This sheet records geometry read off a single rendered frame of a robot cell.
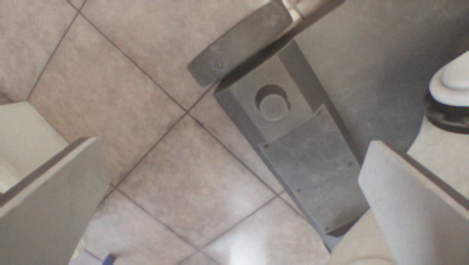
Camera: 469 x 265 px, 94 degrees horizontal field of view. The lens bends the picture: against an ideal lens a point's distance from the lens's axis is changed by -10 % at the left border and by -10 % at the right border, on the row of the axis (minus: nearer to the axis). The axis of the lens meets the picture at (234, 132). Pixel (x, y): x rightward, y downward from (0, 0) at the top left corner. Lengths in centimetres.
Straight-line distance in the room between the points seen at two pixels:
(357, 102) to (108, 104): 56
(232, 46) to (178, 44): 24
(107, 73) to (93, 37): 9
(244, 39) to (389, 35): 22
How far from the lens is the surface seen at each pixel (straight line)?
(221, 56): 36
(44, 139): 75
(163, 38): 59
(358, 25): 42
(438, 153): 34
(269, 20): 37
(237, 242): 82
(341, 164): 45
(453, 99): 35
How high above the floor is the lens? 55
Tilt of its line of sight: 67 degrees down
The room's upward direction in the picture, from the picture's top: 172 degrees counter-clockwise
